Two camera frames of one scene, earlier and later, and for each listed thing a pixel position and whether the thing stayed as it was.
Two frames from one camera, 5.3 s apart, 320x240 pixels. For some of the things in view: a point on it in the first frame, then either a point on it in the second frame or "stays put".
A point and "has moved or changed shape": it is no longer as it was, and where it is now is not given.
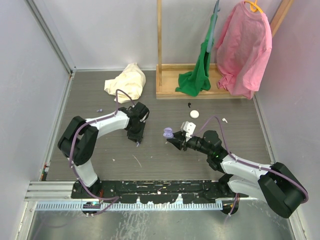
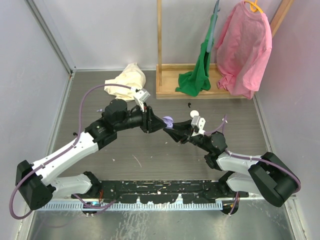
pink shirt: [244, 52] stays put
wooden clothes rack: [167, 75] stays put
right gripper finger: [178, 142] to [178, 136]
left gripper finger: [139, 138] to [156, 121]
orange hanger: [253, 6] stays put
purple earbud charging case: [168, 133] has moved or changed shape
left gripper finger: [134, 134] to [155, 127]
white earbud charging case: [194, 114] stays put
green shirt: [192, 82] stays put
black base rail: [195, 191] stays put
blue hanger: [210, 42] stays put
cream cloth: [131, 80] stays put
